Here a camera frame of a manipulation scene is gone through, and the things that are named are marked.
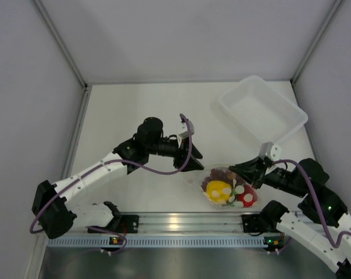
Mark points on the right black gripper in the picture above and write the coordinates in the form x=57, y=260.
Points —
x=254, y=170

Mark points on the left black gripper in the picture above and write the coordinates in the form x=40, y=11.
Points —
x=183, y=149

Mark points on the purple fake grapes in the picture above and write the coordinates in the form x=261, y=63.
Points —
x=217, y=174

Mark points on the clear zip top bag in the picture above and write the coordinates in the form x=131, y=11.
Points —
x=194, y=180

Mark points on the yellow fake bell pepper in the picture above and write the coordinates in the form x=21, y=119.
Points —
x=218, y=192

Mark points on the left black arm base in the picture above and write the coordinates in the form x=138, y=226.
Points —
x=127, y=223

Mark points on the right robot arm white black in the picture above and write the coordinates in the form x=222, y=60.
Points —
x=305, y=179

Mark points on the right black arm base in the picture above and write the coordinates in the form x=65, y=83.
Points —
x=254, y=224

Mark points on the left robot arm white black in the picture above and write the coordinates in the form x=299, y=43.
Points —
x=58, y=207

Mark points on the red fake strawberry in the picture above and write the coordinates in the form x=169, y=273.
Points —
x=247, y=196

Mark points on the white plastic basket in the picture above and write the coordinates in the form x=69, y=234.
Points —
x=260, y=112

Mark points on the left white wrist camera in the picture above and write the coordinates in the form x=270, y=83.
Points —
x=185, y=129

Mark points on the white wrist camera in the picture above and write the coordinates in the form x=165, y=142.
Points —
x=271, y=151
x=185, y=129

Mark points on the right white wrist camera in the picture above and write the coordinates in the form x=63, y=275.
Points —
x=271, y=151

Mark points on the aluminium mounting rail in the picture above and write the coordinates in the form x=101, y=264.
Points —
x=149, y=223

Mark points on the white slotted cable duct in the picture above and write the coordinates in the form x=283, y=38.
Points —
x=107, y=241

